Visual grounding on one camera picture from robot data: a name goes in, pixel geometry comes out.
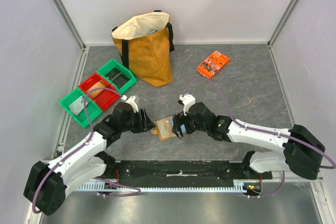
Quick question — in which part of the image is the green bin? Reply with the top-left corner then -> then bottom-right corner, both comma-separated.
59,88 -> 102,128
97,59 -> 136,94

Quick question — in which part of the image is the tan card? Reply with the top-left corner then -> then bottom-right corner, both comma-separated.
156,119 -> 175,140
87,81 -> 106,98

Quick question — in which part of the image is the yellow leather card holder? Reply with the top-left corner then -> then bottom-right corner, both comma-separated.
150,116 -> 177,141

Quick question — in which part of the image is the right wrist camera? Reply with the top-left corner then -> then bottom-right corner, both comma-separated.
178,93 -> 196,116

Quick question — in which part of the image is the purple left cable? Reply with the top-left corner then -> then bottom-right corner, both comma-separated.
31,87 -> 142,214

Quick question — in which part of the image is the red bin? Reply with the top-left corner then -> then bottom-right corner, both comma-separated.
79,73 -> 120,111

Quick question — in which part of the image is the grey card in bin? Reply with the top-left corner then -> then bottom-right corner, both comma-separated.
69,96 -> 88,115

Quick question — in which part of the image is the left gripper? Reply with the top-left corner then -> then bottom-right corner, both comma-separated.
120,108 -> 155,133

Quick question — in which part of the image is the brown paper tote bag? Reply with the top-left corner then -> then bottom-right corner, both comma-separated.
111,10 -> 175,88

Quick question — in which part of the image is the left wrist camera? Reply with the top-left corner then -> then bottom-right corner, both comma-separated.
121,95 -> 140,113

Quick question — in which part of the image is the green bin near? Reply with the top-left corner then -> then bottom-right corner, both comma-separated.
59,88 -> 102,128

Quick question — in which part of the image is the orange screw box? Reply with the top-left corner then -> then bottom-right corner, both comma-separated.
196,50 -> 230,79

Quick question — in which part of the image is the green bin far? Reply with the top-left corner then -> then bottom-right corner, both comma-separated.
97,59 -> 136,94

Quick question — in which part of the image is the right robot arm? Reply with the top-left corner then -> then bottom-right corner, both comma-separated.
172,102 -> 325,180

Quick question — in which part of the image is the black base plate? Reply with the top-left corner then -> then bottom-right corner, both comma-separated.
101,161 -> 272,180

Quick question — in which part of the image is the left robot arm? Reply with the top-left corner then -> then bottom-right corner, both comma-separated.
23,102 -> 155,216

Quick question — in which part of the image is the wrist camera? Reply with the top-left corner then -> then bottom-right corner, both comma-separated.
178,93 -> 196,116
121,95 -> 140,113

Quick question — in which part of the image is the tan card in bin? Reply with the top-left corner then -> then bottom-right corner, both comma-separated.
87,81 -> 106,98

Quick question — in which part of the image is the slotted cable duct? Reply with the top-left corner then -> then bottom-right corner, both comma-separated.
76,180 -> 247,193

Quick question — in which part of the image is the black card in bin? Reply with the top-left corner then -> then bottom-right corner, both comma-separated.
106,68 -> 130,89

